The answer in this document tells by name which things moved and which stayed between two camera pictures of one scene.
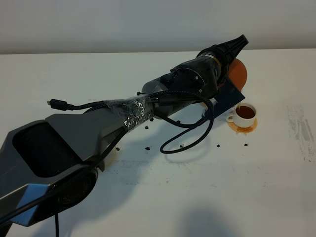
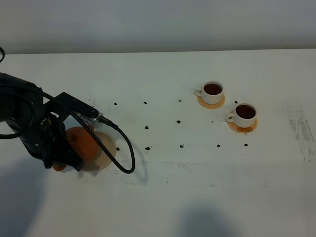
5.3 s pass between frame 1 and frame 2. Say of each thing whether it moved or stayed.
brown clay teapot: moved
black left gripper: moved
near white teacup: stayed
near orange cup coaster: stayed
